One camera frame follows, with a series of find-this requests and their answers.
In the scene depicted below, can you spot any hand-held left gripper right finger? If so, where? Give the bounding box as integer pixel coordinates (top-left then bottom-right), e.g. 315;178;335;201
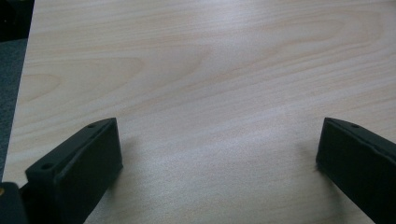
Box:
315;117;396;224

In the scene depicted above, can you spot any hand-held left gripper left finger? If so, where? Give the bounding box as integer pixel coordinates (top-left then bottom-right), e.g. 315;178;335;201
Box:
19;117;124;224

